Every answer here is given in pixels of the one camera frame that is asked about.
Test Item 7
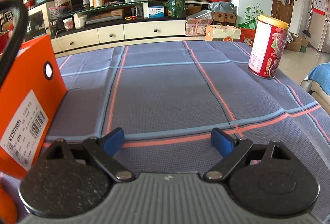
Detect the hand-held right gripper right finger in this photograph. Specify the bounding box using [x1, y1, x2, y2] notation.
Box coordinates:
[203, 127, 293, 181]

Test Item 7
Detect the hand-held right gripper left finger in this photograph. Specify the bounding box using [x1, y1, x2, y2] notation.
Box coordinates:
[45, 127, 135, 183]

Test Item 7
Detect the orange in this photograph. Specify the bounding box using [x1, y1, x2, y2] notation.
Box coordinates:
[0, 188, 18, 224]

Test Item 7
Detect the blue plaid tablecloth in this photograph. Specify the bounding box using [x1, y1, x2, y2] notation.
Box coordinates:
[0, 41, 330, 224]

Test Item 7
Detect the red can with yellow lid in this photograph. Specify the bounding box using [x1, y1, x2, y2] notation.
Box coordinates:
[248, 15, 290, 79]

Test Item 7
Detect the orange and white gift bag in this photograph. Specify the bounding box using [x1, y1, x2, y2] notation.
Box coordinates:
[205, 24, 241, 42]

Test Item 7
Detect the beige sofa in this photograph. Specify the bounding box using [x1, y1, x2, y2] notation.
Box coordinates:
[300, 77, 330, 109]

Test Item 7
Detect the white television stand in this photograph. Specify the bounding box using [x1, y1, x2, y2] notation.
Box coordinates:
[50, 0, 232, 56]

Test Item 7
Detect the blue towel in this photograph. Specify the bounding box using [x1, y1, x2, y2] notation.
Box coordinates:
[308, 63, 330, 88]

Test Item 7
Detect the clear plastic crate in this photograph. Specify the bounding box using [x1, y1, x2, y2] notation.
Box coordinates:
[185, 10, 213, 36]

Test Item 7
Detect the silver media player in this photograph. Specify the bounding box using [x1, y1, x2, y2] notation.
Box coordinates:
[85, 15, 123, 25]

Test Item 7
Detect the small cardboard box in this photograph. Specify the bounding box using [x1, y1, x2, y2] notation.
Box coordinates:
[286, 36, 310, 53]

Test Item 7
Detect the cardboard box with orange prints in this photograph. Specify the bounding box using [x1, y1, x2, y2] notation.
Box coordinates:
[213, 12, 237, 26]

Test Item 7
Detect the white tissue pack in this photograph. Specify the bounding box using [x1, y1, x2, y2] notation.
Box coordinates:
[73, 13, 88, 29]

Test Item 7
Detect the blue and white box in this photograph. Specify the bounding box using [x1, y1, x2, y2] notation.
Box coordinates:
[148, 6, 165, 18]

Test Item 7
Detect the pink plastic basket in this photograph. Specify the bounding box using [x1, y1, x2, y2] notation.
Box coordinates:
[49, 6, 67, 20]

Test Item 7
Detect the white glass-door cabinet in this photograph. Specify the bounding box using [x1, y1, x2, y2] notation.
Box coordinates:
[26, 2, 52, 39]

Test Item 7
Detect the green plastic bag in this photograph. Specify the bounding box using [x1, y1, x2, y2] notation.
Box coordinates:
[165, 0, 185, 18]

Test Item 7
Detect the white chest freezer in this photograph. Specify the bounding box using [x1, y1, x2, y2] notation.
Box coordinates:
[217, 0, 275, 27]

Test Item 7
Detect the black cable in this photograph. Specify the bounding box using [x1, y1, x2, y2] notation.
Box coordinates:
[0, 0, 29, 85]

